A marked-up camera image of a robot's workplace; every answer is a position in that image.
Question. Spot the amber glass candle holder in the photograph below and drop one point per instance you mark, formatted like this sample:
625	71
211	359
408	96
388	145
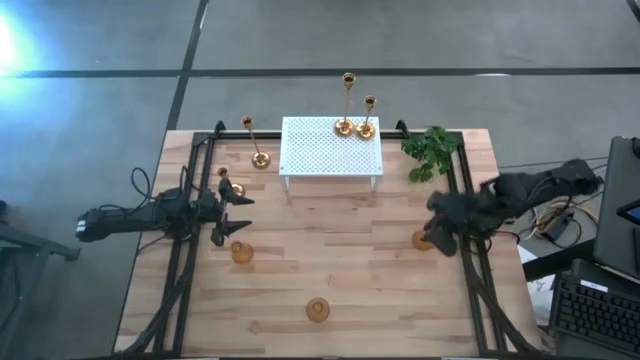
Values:
419	241
242	252
318	309

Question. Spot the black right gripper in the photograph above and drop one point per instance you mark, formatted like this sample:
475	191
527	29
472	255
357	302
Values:
462	210

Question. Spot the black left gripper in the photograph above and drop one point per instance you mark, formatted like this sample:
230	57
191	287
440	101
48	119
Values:
219	215

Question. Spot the green potted plant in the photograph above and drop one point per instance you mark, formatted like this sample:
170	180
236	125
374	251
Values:
430	150

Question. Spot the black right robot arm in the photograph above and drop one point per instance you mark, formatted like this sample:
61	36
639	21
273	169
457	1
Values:
540	187

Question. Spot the black power adapter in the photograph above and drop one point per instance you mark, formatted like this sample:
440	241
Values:
560	226

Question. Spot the black metal stand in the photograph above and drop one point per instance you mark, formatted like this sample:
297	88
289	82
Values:
30	240

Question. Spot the small device with blue screen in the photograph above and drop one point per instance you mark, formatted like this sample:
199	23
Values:
631	212

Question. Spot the white paper sheet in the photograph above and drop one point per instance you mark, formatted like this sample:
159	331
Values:
537	295

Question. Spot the short brass candlestick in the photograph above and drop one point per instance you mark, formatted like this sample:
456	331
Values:
239	190

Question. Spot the black keyboard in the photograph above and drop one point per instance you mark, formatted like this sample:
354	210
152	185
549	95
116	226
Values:
595	315

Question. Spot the black aluminium table frame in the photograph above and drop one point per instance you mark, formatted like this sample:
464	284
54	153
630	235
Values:
240	135

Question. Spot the black desk bar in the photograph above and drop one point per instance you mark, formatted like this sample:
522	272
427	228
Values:
555	262

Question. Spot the dark grey laptop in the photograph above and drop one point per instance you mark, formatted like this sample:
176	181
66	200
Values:
617	210

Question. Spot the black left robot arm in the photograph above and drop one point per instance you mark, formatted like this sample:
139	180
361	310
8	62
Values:
125	220

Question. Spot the white perforated metal shelf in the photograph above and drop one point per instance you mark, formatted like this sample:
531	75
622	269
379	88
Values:
320	150

